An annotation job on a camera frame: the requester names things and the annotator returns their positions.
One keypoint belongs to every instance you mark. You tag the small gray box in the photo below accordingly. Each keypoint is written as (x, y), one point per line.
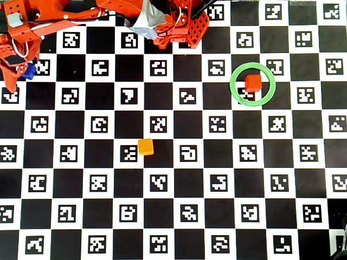
(15, 19)

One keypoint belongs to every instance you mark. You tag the red cube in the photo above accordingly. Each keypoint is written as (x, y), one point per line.
(253, 83)

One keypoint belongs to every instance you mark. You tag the red robot arm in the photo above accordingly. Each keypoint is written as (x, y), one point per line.
(81, 12)

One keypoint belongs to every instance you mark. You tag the blue cube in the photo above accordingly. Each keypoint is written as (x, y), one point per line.
(30, 73)

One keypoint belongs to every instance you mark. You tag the orange cube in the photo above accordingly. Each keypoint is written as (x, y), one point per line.
(146, 146)

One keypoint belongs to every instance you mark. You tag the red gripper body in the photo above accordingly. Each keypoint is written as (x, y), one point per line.
(12, 61)

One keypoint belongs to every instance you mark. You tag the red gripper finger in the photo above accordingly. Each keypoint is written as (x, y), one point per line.
(11, 80)

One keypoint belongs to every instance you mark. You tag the black white marker checkerboard mat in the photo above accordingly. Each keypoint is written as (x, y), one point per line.
(173, 189)

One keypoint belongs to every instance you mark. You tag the gray duct tape wrap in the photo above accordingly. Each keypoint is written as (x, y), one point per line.
(147, 19)

